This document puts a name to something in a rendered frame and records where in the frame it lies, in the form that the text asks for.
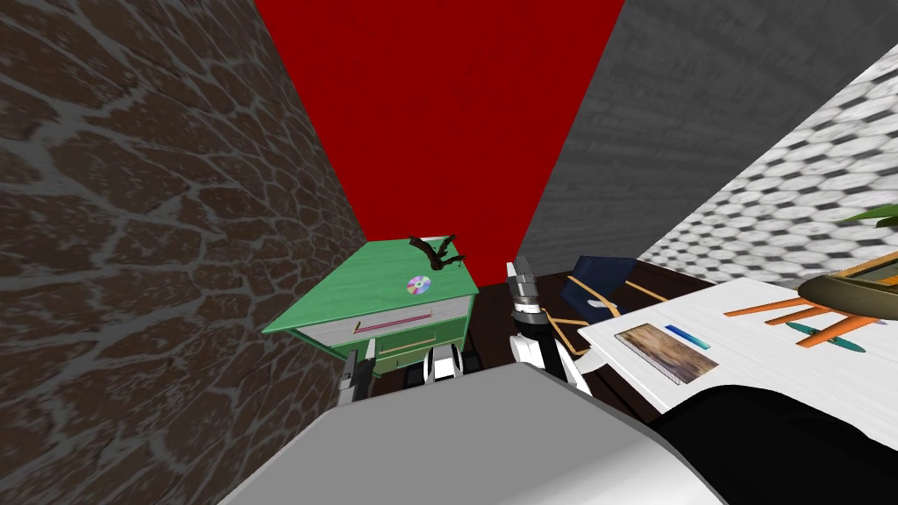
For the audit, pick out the green drawer front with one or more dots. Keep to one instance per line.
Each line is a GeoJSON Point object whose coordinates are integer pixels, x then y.
{"type": "Point", "coordinates": [449, 330]}

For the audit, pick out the blue pen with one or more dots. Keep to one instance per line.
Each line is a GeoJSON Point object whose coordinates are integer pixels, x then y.
{"type": "Point", "coordinates": [687, 337]}

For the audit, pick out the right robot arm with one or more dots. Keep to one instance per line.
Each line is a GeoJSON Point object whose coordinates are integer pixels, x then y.
{"type": "Point", "coordinates": [537, 351]}

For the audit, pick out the olive round pot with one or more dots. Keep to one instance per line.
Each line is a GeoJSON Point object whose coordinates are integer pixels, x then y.
{"type": "Point", "coordinates": [842, 294]}

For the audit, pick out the teal flat strip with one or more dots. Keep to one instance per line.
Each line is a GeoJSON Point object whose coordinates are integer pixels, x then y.
{"type": "Point", "coordinates": [838, 343]}

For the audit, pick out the navy chair with wooden frame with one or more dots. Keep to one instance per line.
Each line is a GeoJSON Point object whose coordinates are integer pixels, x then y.
{"type": "Point", "coordinates": [603, 277]}

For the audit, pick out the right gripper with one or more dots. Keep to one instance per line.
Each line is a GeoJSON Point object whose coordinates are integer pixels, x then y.
{"type": "Point", "coordinates": [524, 293]}

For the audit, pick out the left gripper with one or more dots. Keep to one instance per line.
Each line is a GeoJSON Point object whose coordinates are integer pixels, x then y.
{"type": "Point", "coordinates": [361, 379]}

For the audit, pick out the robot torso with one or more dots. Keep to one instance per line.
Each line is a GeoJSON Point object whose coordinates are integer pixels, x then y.
{"type": "Point", "coordinates": [456, 442]}

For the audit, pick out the shiny compact disc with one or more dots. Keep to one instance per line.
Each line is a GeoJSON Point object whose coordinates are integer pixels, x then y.
{"type": "Point", "coordinates": [419, 285]}

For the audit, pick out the white table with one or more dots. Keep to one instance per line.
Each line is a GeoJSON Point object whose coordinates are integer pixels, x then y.
{"type": "Point", "coordinates": [772, 368]}

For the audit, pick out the green plant leaf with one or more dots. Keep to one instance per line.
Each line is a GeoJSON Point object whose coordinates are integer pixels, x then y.
{"type": "Point", "coordinates": [873, 214]}

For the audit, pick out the brown branch figure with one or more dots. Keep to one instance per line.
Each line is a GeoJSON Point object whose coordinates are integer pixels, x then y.
{"type": "Point", "coordinates": [436, 254]}

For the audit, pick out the green bedside cabinet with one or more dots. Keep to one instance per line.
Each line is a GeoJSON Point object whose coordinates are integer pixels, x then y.
{"type": "Point", "coordinates": [365, 284]}

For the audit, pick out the pale grey drawer front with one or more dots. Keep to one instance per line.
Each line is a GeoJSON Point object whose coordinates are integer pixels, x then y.
{"type": "Point", "coordinates": [330, 335]}

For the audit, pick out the brown picture book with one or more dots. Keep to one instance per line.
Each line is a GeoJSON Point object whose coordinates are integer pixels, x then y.
{"type": "Point", "coordinates": [666, 354]}

